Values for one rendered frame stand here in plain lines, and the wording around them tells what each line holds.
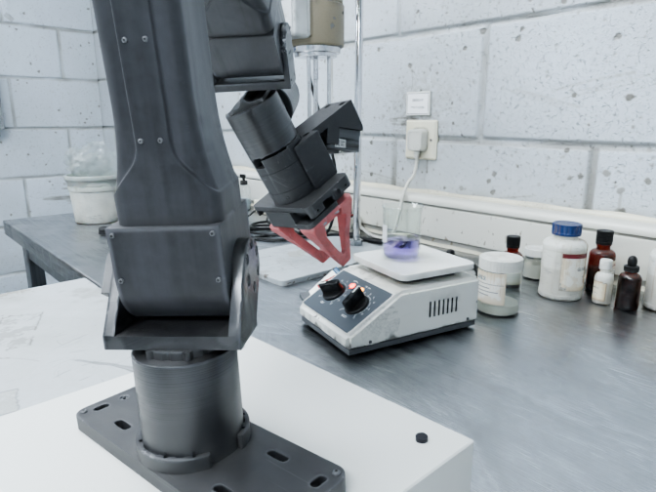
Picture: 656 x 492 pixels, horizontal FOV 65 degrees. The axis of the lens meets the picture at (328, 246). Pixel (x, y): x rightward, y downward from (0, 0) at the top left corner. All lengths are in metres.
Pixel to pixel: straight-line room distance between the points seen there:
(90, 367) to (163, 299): 0.34
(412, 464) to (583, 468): 0.18
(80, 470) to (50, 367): 0.30
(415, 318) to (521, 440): 0.21
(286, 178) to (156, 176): 0.25
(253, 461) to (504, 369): 0.36
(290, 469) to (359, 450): 0.05
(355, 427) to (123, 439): 0.15
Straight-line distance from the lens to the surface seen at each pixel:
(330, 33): 0.96
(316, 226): 0.53
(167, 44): 0.29
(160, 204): 0.30
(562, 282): 0.85
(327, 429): 0.38
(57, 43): 2.90
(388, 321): 0.62
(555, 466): 0.48
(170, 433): 0.33
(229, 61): 0.51
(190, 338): 0.31
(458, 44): 1.16
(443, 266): 0.66
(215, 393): 0.32
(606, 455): 0.51
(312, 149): 0.54
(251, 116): 0.52
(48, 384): 0.63
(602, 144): 1.02
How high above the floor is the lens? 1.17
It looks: 14 degrees down
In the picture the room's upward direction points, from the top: straight up
